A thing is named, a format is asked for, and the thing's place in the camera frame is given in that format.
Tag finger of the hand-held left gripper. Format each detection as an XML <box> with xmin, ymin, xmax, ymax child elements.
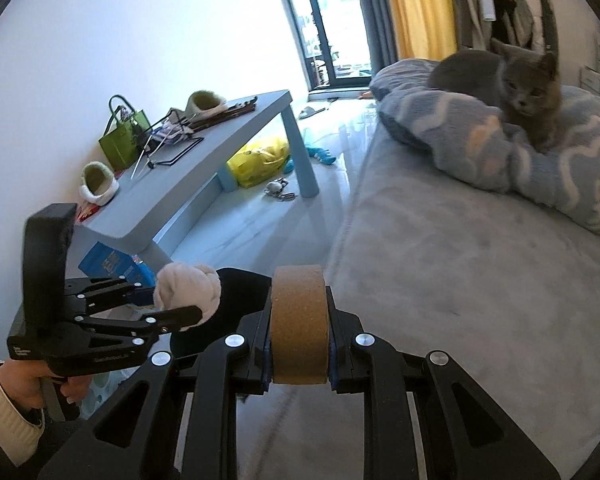
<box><xmin>64</xmin><ymin>276</ymin><xmax>157</xmax><ymax>311</ymax></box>
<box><xmin>72</xmin><ymin>305</ymin><xmax>203</xmax><ymax>346</ymax></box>

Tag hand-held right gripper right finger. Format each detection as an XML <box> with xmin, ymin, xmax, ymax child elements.
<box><xmin>325</xmin><ymin>285</ymin><xmax>561</xmax><ymax>480</ymax></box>

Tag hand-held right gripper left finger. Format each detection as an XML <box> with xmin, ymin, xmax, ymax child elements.
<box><xmin>37</xmin><ymin>305</ymin><xmax>273</xmax><ymax>480</ymax></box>

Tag white sock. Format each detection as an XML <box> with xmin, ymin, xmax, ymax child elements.
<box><xmin>152</xmin><ymin>262</ymin><xmax>222</xmax><ymax>328</ymax></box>

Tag brown cardboard tape roll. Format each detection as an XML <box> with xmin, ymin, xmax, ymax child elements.
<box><xmin>270</xmin><ymin>264</ymin><xmax>329</xmax><ymax>386</ymax></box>

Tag person's left forearm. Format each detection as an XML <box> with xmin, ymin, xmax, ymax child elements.
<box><xmin>0</xmin><ymin>360</ymin><xmax>46</xmax><ymax>468</ymax></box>

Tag person's left hand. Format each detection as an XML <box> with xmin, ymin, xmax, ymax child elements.
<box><xmin>0</xmin><ymin>360</ymin><xmax>93</xmax><ymax>413</ymax></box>

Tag blue snack bag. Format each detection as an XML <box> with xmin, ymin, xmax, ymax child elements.
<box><xmin>77</xmin><ymin>241</ymin><xmax>157</xmax><ymax>291</ymax></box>

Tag green fluffy slipper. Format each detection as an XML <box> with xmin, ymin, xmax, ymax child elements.
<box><xmin>80</xmin><ymin>161</ymin><xmax>121</xmax><ymax>206</ymax></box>
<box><xmin>182</xmin><ymin>91</ymin><xmax>228</xmax><ymax>121</ymax></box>

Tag grey-blue low table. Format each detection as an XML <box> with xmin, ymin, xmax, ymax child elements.
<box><xmin>72</xmin><ymin>90</ymin><xmax>321</xmax><ymax>271</ymax></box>

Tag green tote bag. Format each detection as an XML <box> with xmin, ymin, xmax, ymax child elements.
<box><xmin>98</xmin><ymin>95</ymin><xmax>152</xmax><ymax>171</ymax></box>

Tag clear plastic packet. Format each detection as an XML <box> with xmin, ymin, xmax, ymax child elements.
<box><xmin>152</xmin><ymin>122</ymin><xmax>191</xmax><ymax>143</ymax></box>

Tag metal key bunch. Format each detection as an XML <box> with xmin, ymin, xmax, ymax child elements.
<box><xmin>264</xmin><ymin>177</ymin><xmax>297</xmax><ymax>202</ymax></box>

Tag yellow plastic bag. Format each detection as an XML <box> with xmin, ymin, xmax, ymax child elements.
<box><xmin>227</xmin><ymin>136</ymin><xmax>290</xmax><ymax>190</ymax></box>

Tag dark wooden sticks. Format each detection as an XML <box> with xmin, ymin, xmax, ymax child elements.
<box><xmin>190</xmin><ymin>95</ymin><xmax>258</xmax><ymax>126</ymax></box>

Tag blue floor toy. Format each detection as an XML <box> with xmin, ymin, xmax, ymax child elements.
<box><xmin>305</xmin><ymin>145</ymin><xmax>338</xmax><ymax>166</ymax></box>

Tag blue patterned fleece blanket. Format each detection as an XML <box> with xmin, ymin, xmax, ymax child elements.
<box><xmin>370</xmin><ymin>58</ymin><xmax>600</xmax><ymax>246</ymax></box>

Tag grey cat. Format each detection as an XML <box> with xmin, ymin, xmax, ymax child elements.
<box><xmin>427</xmin><ymin>39</ymin><xmax>563</xmax><ymax>153</ymax></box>

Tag black framed glass door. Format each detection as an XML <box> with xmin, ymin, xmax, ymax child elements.
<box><xmin>275</xmin><ymin>0</ymin><xmax>373</xmax><ymax>92</ymax></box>

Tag white vanity table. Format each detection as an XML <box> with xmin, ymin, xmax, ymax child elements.
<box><xmin>577</xmin><ymin>35</ymin><xmax>600</xmax><ymax>96</ymax></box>

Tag grey curtain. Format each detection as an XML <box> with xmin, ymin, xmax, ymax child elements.
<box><xmin>352</xmin><ymin>0</ymin><xmax>398</xmax><ymax>78</ymax></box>

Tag yellow curtain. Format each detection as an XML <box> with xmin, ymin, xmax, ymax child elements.
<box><xmin>377</xmin><ymin>0</ymin><xmax>461</xmax><ymax>63</ymax></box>

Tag row of hanging clothes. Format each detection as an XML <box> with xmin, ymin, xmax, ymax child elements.
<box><xmin>452</xmin><ymin>0</ymin><xmax>561</xmax><ymax>56</ymax></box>

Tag black wire stand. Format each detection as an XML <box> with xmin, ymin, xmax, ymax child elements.
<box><xmin>145</xmin><ymin>110</ymin><xmax>205</xmax><ymax>167</ymax></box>

